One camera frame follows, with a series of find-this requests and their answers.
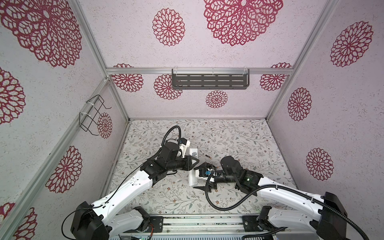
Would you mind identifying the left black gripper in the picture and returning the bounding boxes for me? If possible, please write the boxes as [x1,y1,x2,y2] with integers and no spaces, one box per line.
[166,155,200,172]

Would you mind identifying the white remote control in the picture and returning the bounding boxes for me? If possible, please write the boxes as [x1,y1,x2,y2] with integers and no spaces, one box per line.
[187,148,206,187]

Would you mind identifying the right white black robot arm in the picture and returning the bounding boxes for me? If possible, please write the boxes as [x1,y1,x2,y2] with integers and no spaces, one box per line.
[192,156,351,240]

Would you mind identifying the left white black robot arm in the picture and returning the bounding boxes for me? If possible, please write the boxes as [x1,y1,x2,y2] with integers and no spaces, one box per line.
[70,138,199,240]

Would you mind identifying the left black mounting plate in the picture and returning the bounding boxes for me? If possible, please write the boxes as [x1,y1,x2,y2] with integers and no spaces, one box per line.
[121,215,164,234]

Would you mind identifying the black mounting plate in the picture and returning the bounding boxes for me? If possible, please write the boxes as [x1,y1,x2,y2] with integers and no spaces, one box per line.
[242,214,286,233]
[121,215,164,234]

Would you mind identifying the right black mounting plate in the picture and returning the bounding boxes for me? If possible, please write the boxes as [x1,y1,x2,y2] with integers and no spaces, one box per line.
[242,214,286,233]

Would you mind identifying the grey slotted metal shelf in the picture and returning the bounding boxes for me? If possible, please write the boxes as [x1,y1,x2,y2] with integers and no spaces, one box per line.
[171,69,250,90]

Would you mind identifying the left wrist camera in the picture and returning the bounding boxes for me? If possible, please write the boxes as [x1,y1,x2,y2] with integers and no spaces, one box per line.
[178,138,191,158]

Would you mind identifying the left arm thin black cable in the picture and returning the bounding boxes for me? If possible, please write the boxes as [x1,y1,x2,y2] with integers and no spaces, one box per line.
[61,125,183,240]

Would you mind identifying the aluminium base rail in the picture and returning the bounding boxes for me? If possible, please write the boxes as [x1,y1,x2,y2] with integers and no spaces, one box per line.
[102,209,318,237]

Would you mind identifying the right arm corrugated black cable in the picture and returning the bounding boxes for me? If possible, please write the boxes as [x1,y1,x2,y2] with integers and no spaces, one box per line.
[204,172,370,240]

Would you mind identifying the black wire wall rack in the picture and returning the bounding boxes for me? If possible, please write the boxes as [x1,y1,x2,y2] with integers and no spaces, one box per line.
[78,95,113,139]

